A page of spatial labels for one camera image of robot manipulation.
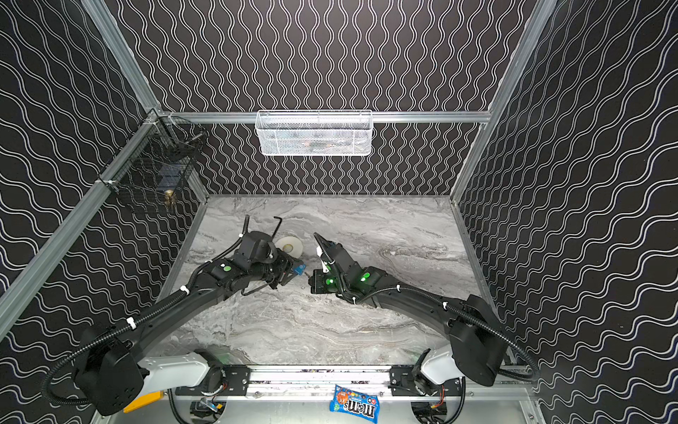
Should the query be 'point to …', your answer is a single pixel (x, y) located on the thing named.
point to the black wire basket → (155, 168)
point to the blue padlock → (299, 269)
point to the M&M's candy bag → (356, 404)
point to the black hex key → (278, 226)
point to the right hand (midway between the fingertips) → (308, 282)
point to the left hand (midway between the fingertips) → (311, 265)
